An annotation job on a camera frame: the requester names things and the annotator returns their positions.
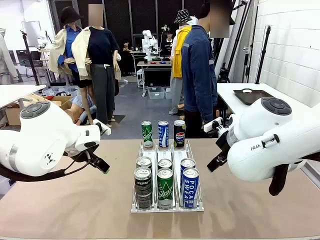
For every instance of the seated background person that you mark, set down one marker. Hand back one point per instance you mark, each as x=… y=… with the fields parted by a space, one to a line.
x=126 y=55

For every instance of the Pepsi can with round logo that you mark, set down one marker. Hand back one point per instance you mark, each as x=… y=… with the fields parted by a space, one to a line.
x=179 y=136

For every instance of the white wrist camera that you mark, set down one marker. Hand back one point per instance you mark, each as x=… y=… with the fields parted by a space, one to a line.
x=103 y=127
x=212 y=125

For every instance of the green Chilsung cider can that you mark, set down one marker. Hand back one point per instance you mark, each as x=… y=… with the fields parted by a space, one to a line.
x=165 y=163
x=147 y=136
x=165 y=192

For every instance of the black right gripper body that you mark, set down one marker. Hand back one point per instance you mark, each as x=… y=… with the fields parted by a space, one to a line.
x=223 y=143

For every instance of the background person in black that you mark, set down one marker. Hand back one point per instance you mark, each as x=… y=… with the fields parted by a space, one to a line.
x=167 y=43

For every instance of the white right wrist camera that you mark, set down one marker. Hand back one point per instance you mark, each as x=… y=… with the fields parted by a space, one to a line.
x=212 y=125

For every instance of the black light stand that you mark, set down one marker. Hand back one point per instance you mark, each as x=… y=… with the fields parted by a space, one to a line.
x=262 y=57

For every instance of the white table with legs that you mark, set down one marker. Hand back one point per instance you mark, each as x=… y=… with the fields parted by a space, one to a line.
x=226 y=88
x=15 y=93

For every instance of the mannequin in yellow hoodie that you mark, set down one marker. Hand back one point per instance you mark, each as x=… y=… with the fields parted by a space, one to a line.
x=178 y=57

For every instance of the black camera tripod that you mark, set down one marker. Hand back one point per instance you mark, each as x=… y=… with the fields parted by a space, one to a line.
x=223 y=75

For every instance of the dark brown serving tray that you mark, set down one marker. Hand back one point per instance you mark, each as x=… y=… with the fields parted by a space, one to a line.
x=252 y=97

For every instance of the grey background work table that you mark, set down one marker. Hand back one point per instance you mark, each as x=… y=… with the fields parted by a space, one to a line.
x=155 y=64

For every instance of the brown cardboard box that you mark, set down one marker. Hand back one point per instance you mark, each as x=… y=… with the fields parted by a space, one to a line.
x=63 y=102

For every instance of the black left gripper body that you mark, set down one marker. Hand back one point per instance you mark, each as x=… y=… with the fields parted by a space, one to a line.
x=92 y=153

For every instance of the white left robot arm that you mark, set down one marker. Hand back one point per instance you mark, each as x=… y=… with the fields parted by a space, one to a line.
x=37 y=140

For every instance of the person's right forearm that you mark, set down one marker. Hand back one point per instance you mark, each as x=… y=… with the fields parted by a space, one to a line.
x=210 y=105

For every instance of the white can dispenser rack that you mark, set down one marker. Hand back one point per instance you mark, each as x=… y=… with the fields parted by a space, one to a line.
x=165 y=153

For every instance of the mannequin with black hat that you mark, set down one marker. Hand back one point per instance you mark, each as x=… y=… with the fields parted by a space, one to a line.
x=71 y=42

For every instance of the person in denim jacket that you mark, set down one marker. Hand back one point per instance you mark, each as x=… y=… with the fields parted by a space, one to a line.
x=197 y=62

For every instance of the black Pepsi can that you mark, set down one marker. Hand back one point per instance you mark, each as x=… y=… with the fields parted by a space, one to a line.
x=144 y=162
x=143 y=192

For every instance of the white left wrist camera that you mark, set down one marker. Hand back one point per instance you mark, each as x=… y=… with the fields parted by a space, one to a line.
x=103 y=127

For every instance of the mannequin torso in blue shirt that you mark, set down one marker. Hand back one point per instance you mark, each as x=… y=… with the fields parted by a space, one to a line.
x=80 y=102

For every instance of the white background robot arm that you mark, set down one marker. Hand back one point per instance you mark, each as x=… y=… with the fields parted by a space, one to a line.
x=148 y=42

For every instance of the blue Pocari Sweat can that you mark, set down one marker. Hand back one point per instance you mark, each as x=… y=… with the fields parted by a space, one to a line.
x=190 y=192
x=163 y=136
x=187 y=163

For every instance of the black leaning stand poles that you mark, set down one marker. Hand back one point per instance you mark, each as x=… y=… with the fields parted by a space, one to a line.
x=237 y=37

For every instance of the black tripod stand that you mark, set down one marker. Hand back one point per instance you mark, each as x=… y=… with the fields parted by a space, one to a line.
x=30 y=57

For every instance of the light wooden planks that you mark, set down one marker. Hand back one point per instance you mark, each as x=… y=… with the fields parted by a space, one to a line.
x=37 y=97

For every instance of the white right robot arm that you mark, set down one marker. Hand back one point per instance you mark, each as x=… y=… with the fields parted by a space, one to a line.
x=262 y=160

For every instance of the clear plastic floor bin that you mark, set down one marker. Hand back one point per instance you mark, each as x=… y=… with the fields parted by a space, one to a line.
x=155 y=93

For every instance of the mannequin in cream jacket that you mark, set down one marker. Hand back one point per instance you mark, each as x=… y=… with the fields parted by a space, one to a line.
x=100 y=45

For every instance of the white board panel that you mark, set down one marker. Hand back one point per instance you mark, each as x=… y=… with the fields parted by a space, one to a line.
x=32 y=33

